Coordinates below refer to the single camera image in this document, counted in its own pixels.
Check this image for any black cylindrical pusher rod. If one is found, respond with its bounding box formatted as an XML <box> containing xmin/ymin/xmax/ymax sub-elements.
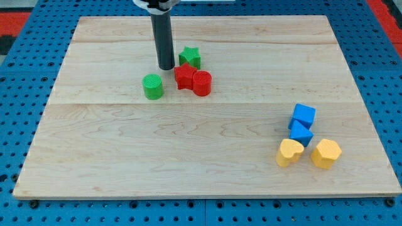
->
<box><xmin>151</xmin><ymin>12</ymin><xmax>175</xmax><ymax>70</ymax></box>

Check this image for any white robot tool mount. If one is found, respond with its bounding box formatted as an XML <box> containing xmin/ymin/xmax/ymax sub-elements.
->
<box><xmin>133</xmin><ymin>0</ymin><xmax>180</xmax><ymax>14</ymax></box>

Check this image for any green star block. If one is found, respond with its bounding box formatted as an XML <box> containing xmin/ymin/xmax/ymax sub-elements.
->
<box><xmin>178</xmin><ymin>46</ymin><xmax>201</xmax><ymax>69</ymax></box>

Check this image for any red star block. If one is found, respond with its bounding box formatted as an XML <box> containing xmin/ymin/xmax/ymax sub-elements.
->
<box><xmin>173</xmin><ymin>63</ymin><xmax>197</xmax><ymax>90</ymax></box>

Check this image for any green cylinder block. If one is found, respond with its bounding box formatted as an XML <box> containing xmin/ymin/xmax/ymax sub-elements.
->
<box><xmin>142</xmin><ymin>74</ymin><xmax>164</xmax><ymax>100</ymax></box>

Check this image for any red cylinder block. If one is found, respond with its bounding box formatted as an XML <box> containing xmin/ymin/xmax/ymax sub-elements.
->
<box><xmin>192</xmin><ymin>70</ymin><xmax>212</xmax><ymax>97</ymax></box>

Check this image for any light wooden board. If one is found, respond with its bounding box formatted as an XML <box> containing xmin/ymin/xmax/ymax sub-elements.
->
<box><xmin>13</xmin><ymin>15</ymin><xmax>401</xmax><ymax>200</ymax></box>

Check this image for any blue cube block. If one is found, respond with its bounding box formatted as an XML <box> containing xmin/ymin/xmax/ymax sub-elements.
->
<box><xmin>288</xmin><ymin>104</ymin><xmax>316</xmax><ymax>129</ymax></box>

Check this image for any blue triangle block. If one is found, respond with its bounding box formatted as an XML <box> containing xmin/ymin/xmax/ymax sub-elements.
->
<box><xmin>289</xmin><ymin>121</ymin><xmax>313</xmax><ymax>147</ymax></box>

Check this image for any yellow heart block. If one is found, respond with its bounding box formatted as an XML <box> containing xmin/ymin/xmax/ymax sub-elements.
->
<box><xmin>276</xmin><ymin>139</ymin><xmax>305</xmax><ymax>167</ymax></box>

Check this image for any yellow hexagon block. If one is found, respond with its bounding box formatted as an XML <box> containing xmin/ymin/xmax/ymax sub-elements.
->
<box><xmin>310</xmin><ymin>139</ymin><xmax>342</xmax><ymax>170</ymax></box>

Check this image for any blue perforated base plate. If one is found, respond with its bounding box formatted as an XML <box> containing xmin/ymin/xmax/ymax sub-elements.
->
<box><xmin>1</xmin><ymin>0</ymin><xmax>401</xmax><ymax>225</ymax></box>

